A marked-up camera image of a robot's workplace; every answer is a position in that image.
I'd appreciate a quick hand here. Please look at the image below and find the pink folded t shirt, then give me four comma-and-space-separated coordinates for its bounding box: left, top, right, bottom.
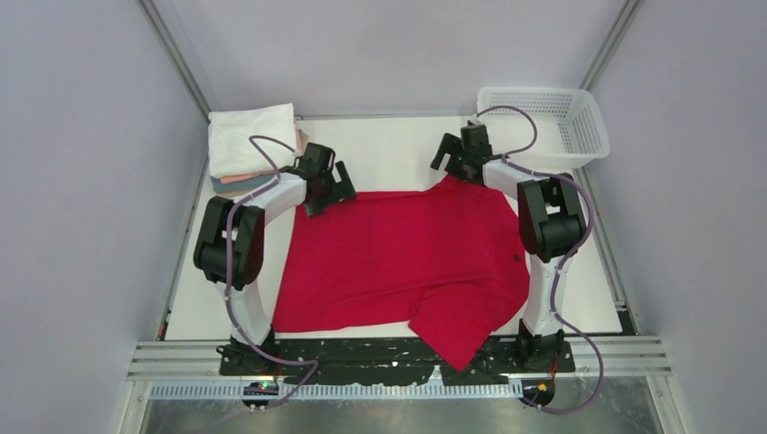
219, 125, 309, 184

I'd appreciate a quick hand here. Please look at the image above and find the white plastic basket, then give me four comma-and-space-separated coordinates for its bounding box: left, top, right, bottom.
477, 87, 611, 171

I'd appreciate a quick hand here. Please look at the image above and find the red t shirt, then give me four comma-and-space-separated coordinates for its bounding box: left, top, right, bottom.
272, 176, 530, 370

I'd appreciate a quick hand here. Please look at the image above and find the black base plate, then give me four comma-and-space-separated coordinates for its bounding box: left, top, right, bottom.
218, 335, 576, 388

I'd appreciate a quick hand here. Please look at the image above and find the blue folded t shirt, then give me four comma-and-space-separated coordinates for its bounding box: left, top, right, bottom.
210, 175, 273, 196

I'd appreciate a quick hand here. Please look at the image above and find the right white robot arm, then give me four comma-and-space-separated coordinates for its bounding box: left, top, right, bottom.
430, 122, 592, 369

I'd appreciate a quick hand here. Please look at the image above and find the aluminium front rail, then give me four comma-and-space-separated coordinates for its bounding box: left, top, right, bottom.
128, 335, 672, 399

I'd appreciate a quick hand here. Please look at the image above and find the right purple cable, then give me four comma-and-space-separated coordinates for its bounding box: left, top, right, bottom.
473, 105, 606, 418

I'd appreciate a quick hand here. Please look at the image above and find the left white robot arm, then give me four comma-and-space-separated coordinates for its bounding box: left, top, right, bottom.
193, 143, 356, 376

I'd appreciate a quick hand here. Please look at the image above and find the white folded t shirt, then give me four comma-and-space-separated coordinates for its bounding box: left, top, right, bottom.
208, 103, 302, 179

